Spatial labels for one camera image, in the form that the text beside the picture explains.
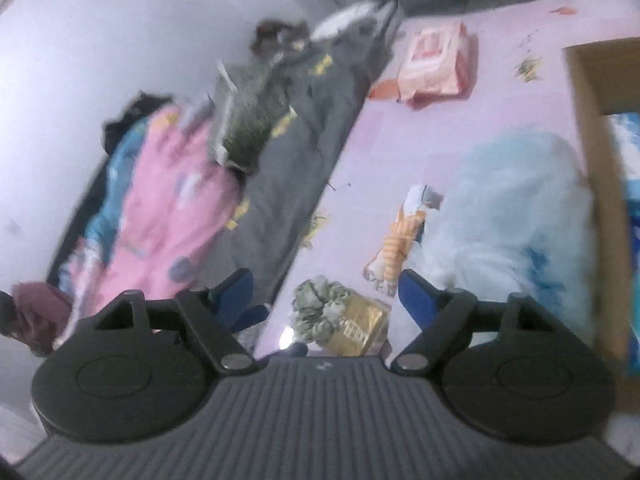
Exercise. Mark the pink wet wipes pack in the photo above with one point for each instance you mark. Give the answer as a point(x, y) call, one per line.
point(435, 62)

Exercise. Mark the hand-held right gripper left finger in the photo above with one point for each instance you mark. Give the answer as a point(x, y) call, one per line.
point(235, 290)

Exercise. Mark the dark red cloth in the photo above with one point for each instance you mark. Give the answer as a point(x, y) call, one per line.
point(40, 317)

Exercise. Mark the green patterned pillow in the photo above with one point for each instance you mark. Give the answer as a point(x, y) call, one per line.
point(252, 120)

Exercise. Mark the black cloth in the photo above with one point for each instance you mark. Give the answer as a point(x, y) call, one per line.
point(132, 120)

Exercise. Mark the grey blanket yellow prints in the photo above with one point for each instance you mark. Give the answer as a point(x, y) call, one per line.
point(300, 160)

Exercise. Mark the white plastic bag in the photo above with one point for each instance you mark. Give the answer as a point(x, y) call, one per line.
point(510, 210)

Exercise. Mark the brown cardboard box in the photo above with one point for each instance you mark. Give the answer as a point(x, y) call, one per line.
point(595, 160)

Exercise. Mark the gold foil packet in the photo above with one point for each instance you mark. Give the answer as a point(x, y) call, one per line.
point(357, 327)

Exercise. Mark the pink garment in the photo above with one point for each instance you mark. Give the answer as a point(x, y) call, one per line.
point(160, 210)

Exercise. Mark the orange striped plush toy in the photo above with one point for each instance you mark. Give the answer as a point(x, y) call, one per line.
point(397, 240)

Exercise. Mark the dark brown object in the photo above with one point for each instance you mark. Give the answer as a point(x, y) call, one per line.
point(277, 37)

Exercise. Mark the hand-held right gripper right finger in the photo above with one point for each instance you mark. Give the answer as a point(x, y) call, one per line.
point(415, 295)

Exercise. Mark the green fabric scrunchie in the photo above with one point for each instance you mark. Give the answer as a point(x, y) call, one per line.
point(320, 305)

